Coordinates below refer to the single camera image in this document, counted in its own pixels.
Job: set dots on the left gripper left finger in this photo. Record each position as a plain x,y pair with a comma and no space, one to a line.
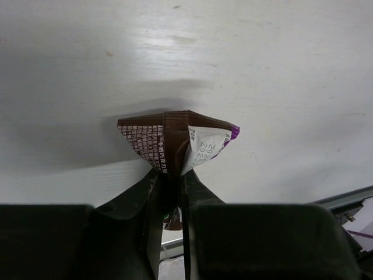
118,240

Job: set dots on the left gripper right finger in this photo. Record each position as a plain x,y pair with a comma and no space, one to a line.
260,241

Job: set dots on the brown chocolate bar wrapper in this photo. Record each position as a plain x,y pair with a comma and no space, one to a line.
174,143

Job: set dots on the aluminium front rail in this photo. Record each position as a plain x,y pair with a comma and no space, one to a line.
347,198

